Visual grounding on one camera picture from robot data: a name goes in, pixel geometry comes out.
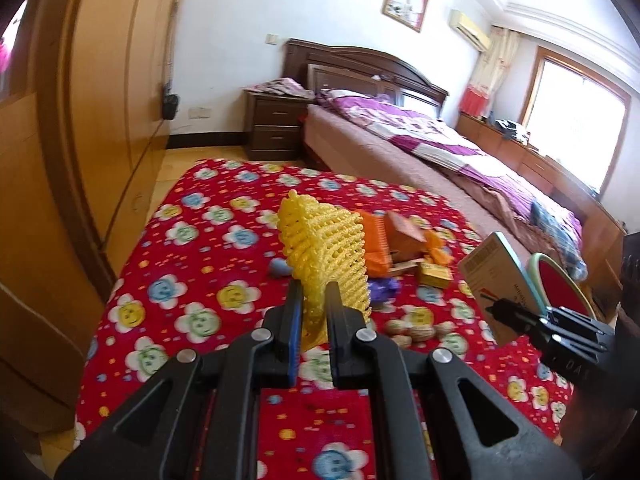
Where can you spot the yellow foam fruit net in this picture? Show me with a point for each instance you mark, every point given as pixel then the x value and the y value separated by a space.
pixel 320 240

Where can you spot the bed with purple quilt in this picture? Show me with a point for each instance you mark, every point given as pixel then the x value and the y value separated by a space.
pixel 400 160

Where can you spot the pink folded clothes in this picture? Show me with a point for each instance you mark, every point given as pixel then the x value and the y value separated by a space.
pixel 285 87

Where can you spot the orange crumpled wrapper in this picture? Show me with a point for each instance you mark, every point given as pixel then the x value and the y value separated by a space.
pixel 439 247

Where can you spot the dark wooden headboard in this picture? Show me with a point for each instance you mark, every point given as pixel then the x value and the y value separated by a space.
pixel 350 67

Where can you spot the dark clothes pile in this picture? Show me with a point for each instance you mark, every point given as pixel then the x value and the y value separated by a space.
pixel 506 129

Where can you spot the brown wooden box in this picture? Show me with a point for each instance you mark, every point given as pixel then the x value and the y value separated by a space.
pixel 402 237

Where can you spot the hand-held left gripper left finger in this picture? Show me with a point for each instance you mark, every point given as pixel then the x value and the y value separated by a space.
pixel 296 320

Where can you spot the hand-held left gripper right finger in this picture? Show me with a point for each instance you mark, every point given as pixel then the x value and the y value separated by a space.
pixel 334 330

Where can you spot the light wooden wardrobe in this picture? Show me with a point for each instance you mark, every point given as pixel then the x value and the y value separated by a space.
pixel 100 85

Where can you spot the purple crumpled wrapper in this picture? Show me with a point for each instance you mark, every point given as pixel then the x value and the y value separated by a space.
pixel 382 290

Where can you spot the wooden framed window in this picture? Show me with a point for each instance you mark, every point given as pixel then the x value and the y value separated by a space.
pixel 575 120

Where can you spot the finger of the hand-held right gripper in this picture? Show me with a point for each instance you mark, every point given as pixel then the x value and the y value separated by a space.
pixel 520 317

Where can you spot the purple patterned quilt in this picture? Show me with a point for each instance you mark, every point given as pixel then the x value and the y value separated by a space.
pixel 430 135

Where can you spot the red floral blanket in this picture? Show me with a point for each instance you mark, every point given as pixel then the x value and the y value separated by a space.
pixel 200 260

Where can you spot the low wooden cabinet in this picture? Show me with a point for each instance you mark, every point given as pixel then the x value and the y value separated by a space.
pixel 540 170

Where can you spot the black wall device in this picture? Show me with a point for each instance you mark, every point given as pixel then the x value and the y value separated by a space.
pixel 170 105

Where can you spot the wall air conditioner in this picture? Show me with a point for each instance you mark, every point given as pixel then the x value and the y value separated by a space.
pixel 470 29

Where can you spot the pink cloth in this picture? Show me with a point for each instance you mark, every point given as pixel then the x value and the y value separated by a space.
pixel 11 50

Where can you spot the light patterned curtain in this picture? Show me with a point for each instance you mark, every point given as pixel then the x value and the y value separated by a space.
pixel 495 65

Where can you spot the green and red bowl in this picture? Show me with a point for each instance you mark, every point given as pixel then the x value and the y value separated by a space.
pixel 562 285

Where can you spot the small yellow box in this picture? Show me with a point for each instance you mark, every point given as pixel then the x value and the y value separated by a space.
pixel 436 275

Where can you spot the dark wooden nightstand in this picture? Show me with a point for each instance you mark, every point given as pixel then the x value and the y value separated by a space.
pixel 272 125

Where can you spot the white wall switch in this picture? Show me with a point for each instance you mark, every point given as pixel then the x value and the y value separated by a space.
pixel 272 39

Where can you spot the cluster of walnuts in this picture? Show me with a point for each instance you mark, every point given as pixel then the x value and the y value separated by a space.
pixel 420 332

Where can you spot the small blue ball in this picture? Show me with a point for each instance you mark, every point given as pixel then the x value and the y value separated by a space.
pixel 279 267

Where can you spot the blue plaid cloth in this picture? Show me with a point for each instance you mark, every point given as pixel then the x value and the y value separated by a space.
pixel 557 235

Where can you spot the white cardboard box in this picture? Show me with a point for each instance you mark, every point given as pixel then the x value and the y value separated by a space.
pixel 492 270

